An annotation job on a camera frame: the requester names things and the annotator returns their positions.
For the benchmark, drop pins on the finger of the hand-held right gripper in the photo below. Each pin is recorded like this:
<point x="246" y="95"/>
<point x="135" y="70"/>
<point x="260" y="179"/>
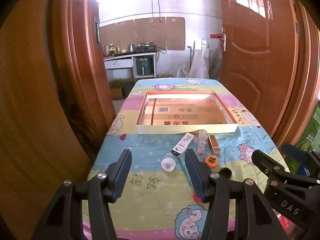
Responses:
<point x="293" y="152"/>
<point x="262" y="160"/>

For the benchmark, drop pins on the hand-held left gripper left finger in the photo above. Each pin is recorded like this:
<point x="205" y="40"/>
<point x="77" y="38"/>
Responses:
<point x="122" y="177"/>

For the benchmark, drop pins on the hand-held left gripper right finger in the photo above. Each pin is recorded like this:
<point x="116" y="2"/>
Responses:
<point x="195" y="177"/>

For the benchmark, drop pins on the orange cap with dark label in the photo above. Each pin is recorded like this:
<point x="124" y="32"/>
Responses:
<point x="211" y="160"/>

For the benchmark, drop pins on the white bottle cap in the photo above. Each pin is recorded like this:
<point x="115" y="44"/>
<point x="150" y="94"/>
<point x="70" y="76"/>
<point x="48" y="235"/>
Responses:
<point x="168" y="165"/>

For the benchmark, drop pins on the black bottle cap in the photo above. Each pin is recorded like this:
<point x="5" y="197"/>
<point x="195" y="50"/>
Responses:
<point x="225" y="173"/>

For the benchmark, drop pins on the white printed small box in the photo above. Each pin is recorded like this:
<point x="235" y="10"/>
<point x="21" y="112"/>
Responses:
<point x="183" y="143"/>

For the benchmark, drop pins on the clear plastic tube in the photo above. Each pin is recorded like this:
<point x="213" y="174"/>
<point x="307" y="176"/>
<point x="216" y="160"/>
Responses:
<point x="202" y="142"/>

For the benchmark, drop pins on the gold rectangular box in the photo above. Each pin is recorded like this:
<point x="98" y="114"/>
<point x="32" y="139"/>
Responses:
<point x="214" y="145"/>

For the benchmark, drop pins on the shallow orange rimmed box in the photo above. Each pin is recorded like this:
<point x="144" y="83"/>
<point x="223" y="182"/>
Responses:
<point x="187" y="129"/>

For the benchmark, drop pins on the green cardboard box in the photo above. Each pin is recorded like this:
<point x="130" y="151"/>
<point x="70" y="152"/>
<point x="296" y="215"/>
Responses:
<point x="311" y="135"/>

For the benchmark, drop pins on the gold printed cardboard sheet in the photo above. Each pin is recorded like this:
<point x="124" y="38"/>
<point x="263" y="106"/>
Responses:
<point x="185" y="112"/>

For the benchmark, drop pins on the wooden door jamb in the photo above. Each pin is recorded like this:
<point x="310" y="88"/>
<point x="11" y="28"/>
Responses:
<point x="82" y="67"/>
<point x="307" y="80"/>

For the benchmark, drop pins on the planter box with greens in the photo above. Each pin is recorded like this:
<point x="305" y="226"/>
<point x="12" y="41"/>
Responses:
<point x="117" y="87"/>

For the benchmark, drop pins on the carved wooden door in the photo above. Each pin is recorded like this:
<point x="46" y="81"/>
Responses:
<point x="250" y="67"/>

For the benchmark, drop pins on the small white plastic bag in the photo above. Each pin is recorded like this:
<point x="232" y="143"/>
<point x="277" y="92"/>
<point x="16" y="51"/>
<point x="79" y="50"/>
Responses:
<point x="182" y="72"/>

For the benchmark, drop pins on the white bucket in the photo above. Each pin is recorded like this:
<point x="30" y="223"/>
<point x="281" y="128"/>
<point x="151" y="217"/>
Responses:
<point x="164" y="76"/>

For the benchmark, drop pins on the large white plastic bag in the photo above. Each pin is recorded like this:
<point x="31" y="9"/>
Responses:
<point x="198" y="65"/>

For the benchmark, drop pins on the teal air fryer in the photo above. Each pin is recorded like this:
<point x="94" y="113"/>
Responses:
<point x="144" y="66"/>

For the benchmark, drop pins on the white kitchen cabinet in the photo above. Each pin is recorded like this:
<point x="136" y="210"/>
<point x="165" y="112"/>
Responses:
<point x="118" y="63"/>

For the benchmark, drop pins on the plain wooden door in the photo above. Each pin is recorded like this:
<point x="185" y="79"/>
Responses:
<point x="25" y="105"/>

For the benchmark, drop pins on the bent metal pipe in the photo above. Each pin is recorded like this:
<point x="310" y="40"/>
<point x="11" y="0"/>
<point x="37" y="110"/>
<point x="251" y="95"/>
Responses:
<point x="190" y="55"/>

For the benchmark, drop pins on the metal basin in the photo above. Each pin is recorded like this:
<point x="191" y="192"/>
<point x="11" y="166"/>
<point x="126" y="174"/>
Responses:
<point x="108" y="53"/>

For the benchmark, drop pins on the metal door hinge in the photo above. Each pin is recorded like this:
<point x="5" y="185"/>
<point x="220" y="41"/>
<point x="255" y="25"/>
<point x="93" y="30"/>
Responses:
<point x="297" y="27"/>

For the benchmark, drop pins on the dark sauce bottle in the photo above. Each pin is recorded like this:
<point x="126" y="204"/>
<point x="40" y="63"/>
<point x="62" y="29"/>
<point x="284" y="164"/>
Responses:
<point x="118" y="48"/>

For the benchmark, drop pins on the metal kettle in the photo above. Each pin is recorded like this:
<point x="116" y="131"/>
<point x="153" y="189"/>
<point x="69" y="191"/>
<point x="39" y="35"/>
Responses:
<point x="130" y="48"/>

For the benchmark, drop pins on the black gas stove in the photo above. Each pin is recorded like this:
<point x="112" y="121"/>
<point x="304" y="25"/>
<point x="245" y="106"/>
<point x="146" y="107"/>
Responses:
<point x="146" y="48"/>

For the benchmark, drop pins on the red paper strip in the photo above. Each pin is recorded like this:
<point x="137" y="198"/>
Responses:
<point x="215" y="36"/>

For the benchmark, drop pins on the metal latch plate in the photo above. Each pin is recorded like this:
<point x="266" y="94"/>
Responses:
<point x="96" y="30"/>

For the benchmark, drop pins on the cardboard wall lining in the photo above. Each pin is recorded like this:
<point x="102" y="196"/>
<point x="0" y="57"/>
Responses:
<point x="150" y="32"/>

